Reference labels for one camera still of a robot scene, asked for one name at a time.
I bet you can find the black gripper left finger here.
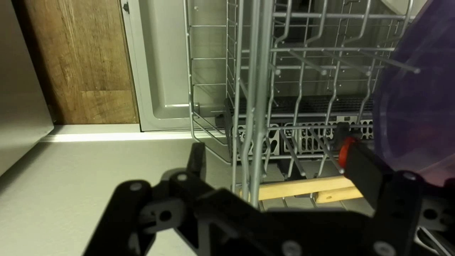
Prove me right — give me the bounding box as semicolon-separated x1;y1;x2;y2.
82;141;225;256

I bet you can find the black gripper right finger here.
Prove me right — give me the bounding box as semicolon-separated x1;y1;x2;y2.
350;141;455;256

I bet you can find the white wire dishwasher rack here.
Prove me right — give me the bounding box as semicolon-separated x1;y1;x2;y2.
225;0;428;201
182;0;230;150

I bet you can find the dishwasher door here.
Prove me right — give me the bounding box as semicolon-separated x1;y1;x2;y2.
119;0;229;134

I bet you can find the black clamp with orange tips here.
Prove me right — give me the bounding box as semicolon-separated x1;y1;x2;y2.
334;123;360;171

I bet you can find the white baseboard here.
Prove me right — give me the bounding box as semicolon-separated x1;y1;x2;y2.
40;124;200;144

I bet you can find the wooden platform board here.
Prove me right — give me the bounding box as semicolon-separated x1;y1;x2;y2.
257;175;367;207

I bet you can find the translucent purple plate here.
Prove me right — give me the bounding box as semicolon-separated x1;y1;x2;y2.
371;0;455;189

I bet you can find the black cutlery basket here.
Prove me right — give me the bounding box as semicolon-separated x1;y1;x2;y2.
236;118;375;161

